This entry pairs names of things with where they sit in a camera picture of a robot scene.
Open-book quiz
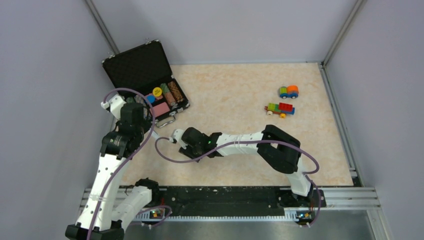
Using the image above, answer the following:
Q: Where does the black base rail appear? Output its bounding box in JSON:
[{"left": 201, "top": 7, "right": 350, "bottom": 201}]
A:
[{"left": 147, "top": 186, "right": 327, "bottom": 217}]

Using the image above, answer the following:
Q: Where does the yellow poker chip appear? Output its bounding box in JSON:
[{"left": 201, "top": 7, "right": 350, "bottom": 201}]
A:
[{"left": 152, "top": 87, "right": 163, "bottom": 98}]

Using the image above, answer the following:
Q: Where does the black poker chip case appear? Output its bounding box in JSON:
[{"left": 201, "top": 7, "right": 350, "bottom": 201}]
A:
[{"left": 101, "top": 39, "right": 191, "bottom": 128}]

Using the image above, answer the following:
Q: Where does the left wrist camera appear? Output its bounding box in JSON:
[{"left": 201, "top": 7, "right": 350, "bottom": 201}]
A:
[{"left": 100, "top": 94, "right": 127, "bottom": 120}]

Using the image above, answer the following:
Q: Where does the blue poker chip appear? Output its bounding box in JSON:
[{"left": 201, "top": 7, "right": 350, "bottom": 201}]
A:
[{"left": 145, "top": 94, "right": 156, "bottom": 104}]

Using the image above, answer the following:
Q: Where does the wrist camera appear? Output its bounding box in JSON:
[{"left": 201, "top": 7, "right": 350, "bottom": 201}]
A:
[
  {"left": 170, "top": 129, "right": 187, "bottom": 146},
  {"left": 100, "top": 94, "right": 127, "bottom": 120}
]

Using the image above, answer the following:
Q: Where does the pink card deck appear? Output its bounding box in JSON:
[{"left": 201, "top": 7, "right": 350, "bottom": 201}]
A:
[{"left": 152, "top": 102, "right": 171, "bottom": 119}]

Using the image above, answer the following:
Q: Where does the orange blue toy car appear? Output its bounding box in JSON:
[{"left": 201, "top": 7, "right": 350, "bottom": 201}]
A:
[{"left": 278, "top": 85, "right": 299, "bottom": 99}]

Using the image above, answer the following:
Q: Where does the lego brick truck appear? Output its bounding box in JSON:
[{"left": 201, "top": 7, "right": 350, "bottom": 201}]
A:
[{"left": 264, "top": 102, "right": 296, "bottom": 118}]

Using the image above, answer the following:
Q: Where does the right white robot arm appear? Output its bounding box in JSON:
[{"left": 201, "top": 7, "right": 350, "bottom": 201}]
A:
[{"left": 171, "top": 124, "right": 314, "bottom": 206}]

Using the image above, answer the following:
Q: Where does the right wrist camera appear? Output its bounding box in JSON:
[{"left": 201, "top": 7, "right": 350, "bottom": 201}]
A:
[{"left": 170, "top": 129, "right": 187, "bottom": 146}]

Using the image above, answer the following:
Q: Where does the brown poker chip stack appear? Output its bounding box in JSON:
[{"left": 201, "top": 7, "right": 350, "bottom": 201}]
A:
[{"left": 167, "top": 81, "right": 184, "bottom": 103}]

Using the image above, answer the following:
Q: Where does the white battery cover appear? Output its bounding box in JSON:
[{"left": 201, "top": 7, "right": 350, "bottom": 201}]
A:
[{"left": 151, "top": 130, "right": 161, "bottom": 140}]

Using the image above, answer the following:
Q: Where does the green pink chip stack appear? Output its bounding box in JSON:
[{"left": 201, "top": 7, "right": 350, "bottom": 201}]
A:
[{"left": 160, "top": 83, "right": 177, "bottom": 107}]

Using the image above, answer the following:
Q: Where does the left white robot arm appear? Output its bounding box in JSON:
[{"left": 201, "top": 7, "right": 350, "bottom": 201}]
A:
[{"left": 65, "top": 103, "right": 161, "bottom": 240}]

